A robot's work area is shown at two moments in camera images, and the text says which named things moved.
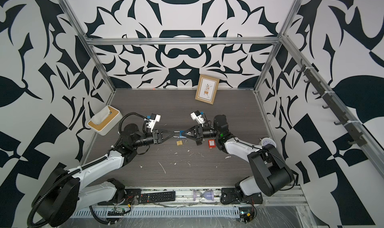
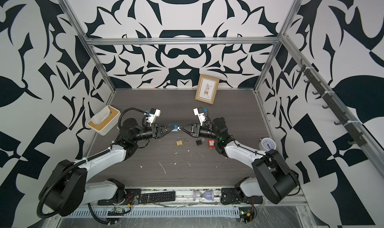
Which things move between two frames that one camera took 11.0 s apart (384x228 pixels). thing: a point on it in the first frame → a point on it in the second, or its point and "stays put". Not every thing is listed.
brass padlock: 179,142 stays put
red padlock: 212,143 stays put
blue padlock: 181,134 → 175,129
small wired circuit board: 118,211 stays put
